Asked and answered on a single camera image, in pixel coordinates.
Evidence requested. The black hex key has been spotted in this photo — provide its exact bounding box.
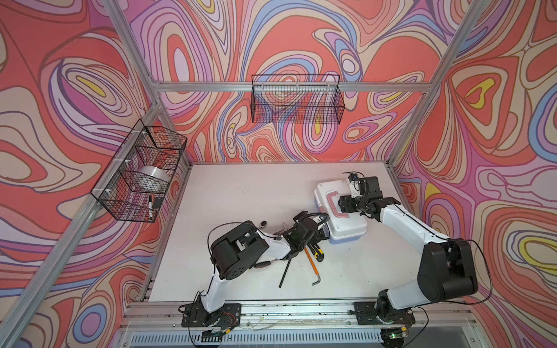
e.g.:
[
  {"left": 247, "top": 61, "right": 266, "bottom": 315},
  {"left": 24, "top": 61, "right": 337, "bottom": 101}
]
[{"left": 279, "top": 259, "right": 292, "bottom": 289}]

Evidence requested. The black wire basket back wall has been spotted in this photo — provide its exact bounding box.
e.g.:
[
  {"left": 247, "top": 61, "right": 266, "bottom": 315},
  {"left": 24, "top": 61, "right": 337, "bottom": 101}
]
[{"left": 250, "top": 72, "right": 345, "bottom": 125}]

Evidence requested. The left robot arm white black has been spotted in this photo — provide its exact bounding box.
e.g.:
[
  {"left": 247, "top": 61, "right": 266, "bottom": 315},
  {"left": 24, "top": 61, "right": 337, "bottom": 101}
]
[{"left": 200, "top": 211, "right": 330, "bottom": 314}]

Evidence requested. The white pink tool box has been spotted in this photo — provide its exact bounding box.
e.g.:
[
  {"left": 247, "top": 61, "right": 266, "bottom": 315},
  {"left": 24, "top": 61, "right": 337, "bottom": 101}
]
[{"left": 314, "top": 179, "right": 368, "bottom": 244}]

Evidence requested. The black wire basket left wall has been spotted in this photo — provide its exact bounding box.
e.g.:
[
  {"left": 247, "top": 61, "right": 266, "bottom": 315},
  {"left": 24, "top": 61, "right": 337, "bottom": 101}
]
[{"left": 91, "top": 120, "right": 188, "bottom": 223}]

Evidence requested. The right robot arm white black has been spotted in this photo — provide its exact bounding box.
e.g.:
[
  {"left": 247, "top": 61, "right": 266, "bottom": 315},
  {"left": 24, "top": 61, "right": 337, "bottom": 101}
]
[{"left": 338, "top": 172, "right": 478, "bottom": 320}]

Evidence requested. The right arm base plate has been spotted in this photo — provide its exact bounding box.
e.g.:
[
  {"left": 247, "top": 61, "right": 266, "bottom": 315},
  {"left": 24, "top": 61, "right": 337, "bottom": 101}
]
[{"left": 349, "top": 301, "right": 416, "bottom": 326}]

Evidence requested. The orange sleeved hex key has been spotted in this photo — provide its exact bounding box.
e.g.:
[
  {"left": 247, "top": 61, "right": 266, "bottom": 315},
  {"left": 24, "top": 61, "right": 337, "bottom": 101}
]
[{"left": 304, "top": 247, "right": 321, "bottom": 287}]

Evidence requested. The silver tape roll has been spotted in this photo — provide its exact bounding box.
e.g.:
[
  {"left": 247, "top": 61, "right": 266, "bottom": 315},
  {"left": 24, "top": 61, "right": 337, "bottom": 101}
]
[{"left": 139, "top": 165, "right": 171, "bottom": 182}]

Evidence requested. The black wire basket wall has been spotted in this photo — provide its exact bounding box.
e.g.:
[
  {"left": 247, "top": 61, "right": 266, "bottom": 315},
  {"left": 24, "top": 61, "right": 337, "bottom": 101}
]
[
  {"left": 250, "top": 72, "right": 345, "bottom": 125},
  {"left": 91, "top": 120, "right": 188, "bottom": 223}
]

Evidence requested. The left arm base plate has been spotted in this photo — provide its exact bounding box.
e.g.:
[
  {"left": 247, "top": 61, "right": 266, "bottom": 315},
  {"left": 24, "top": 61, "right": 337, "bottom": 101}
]
[{"left": 178, "top": 302, "right": 242, "bottom": 329}]

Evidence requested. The yellow black utility knife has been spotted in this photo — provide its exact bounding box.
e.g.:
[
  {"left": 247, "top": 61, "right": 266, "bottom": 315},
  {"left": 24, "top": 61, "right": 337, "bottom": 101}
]
[{"left": 308, "top": 243, "right": 324, "bottom": 262}]

